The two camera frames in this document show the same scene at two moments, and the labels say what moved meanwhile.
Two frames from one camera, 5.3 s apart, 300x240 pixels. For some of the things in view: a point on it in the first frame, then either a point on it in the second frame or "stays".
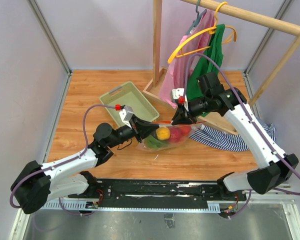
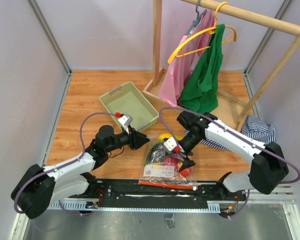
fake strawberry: x=185 y=130 to x=186 y=172
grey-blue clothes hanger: x=196 y=21 stays
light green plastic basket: x=129 y=94 stays
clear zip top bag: x=168 y=135 to x=163 y=168
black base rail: x=191 y=196 stays
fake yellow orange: x=163 y=133 to x=167 y=135
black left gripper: x=141 y=128 to x=136 y=139
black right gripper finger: x=181 y=119 to x=183 y=156
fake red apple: x=175 y=134 to x=169 y=161
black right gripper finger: x=183 y=118 to x=186 y=163
